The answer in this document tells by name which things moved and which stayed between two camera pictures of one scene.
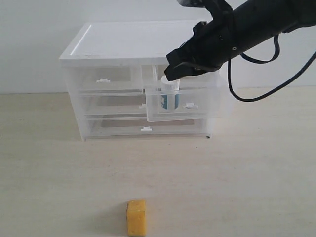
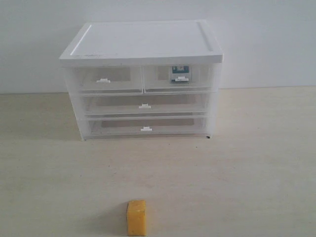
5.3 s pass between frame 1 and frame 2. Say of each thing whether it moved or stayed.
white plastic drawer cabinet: stayed
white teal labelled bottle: moved
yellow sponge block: stayed
